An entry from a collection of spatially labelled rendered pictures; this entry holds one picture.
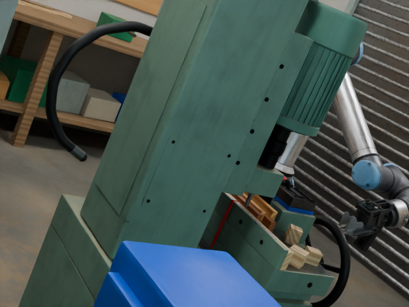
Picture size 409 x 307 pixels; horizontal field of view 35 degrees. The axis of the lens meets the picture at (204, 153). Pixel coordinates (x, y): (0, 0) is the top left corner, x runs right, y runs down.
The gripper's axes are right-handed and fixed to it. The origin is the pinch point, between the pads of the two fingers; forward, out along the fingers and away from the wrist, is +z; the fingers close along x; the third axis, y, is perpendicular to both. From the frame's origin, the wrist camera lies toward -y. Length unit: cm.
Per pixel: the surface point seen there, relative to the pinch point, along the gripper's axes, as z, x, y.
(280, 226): 24.9, 3.0, 8.6
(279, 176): 30.2, 5.6, 26.5
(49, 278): 87, -8, -1
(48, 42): 15, -265, -16
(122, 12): -60, -331, -15
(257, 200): 30.8, -1.6, 15.8
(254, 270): 44.3, 20.0, 10.1
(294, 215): 20.4, 3.0, 11.5
